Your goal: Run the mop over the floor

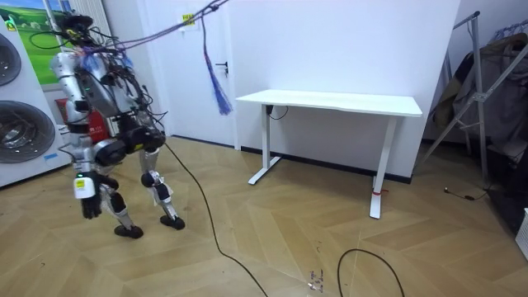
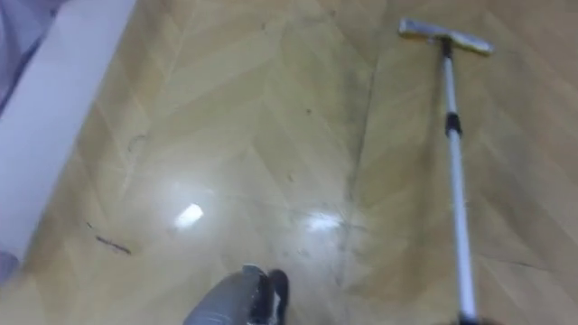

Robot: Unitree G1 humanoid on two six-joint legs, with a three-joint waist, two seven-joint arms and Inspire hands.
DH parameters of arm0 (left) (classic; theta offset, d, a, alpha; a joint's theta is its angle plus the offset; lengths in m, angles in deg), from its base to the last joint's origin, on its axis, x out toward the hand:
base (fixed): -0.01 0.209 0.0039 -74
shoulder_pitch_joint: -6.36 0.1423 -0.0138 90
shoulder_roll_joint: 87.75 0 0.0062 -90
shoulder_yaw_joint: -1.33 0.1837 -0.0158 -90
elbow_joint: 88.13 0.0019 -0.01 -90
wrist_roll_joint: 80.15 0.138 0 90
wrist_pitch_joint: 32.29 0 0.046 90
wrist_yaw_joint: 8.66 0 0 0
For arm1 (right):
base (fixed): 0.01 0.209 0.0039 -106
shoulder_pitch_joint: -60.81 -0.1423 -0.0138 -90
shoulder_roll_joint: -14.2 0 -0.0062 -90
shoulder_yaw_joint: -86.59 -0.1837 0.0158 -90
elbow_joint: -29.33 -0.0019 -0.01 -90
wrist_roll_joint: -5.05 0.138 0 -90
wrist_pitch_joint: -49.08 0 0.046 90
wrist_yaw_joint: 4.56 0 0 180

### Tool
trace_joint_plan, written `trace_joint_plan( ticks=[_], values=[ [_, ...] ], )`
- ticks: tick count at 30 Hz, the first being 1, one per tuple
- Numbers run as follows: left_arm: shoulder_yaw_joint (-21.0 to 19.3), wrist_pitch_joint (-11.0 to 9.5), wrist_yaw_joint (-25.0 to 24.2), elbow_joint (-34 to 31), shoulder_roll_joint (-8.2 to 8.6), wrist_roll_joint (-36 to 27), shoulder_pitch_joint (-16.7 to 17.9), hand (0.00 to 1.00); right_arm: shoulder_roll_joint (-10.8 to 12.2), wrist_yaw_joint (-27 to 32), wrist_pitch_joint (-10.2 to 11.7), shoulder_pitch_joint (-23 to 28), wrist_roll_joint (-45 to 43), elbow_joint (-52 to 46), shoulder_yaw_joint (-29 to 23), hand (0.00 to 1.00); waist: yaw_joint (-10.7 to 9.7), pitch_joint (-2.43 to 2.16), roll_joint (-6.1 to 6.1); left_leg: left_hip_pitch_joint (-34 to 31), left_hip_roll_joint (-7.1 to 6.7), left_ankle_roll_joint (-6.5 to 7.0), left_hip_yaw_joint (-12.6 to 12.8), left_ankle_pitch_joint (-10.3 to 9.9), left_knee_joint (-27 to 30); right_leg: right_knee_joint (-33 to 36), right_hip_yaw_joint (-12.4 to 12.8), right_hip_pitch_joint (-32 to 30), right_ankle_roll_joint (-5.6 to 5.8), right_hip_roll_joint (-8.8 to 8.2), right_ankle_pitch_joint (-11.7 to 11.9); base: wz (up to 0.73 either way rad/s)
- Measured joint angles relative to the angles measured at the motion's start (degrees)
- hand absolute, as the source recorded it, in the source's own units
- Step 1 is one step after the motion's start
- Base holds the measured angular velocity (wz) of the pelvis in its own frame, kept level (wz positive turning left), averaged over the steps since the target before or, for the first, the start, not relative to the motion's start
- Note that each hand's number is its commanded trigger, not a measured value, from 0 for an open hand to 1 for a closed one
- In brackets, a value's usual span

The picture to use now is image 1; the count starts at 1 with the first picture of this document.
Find short black plug cable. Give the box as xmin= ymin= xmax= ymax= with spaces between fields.
xmin=443 ymin=186 xmax=490 ymax=202

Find white door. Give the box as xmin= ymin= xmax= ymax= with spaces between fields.
xmin=138 ymin=0 xmax=241 ymax=150

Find red box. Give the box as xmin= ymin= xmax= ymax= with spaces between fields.
xmin=54 ymin=97 xmax=111 ymax=144

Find robot body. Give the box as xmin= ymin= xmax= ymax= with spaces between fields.
xmin=28 ymin=14 xmax=168 ymax=166

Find robot legs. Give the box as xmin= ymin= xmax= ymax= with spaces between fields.
xmin=93 ymin=138 xmax=186 ymax=240

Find black desk control cable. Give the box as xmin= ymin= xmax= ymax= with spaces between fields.
xmin=265 ymin=104 xmax=290 ymax=121

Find white radiator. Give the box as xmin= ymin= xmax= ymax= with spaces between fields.
xmin=68 ymin=0 xmax=113 ymax=42

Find white standing desk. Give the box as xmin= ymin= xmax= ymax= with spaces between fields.
xmin=234 ymin=88 xmax=424 ymax=220

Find grey metal clothes rack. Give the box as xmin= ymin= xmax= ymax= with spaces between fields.
xmin=420 ymin=10 xmax=528 ymax=191

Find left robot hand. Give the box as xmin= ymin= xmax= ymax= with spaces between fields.
xmin=73 ymin=170 xmax=104 ymax=220

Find green landscape wall poster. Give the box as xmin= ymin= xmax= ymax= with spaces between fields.
xmin=0 ymin=0 xmax=72 ymax=86

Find brown hanging garment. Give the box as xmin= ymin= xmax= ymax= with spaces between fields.
xmin=431 ymin=51 xmax=469 ymax=130

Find looped black floor cable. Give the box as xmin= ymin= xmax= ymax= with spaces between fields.
xmin=337 ymin=247 xmax=407 ymax=297

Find white washing machine tower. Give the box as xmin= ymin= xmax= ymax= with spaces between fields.
xmin=0 ymin=16 xmax=73 ymax=189

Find cable bundle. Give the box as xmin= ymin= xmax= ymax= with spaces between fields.
xmin=82 ymin=0 xmax=234 ymax=116

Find white ribbed appliance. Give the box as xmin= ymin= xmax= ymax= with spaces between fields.
xmin=515 ymin=207 xmax=528 ymax=262

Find long black floor cable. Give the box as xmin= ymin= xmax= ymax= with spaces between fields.
xmin=163 ymin=142 xmax=270 ymax=297

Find grey hanging garment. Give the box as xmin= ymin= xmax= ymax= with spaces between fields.
xmin=452 ymin=39 xmax=528 ymax=164

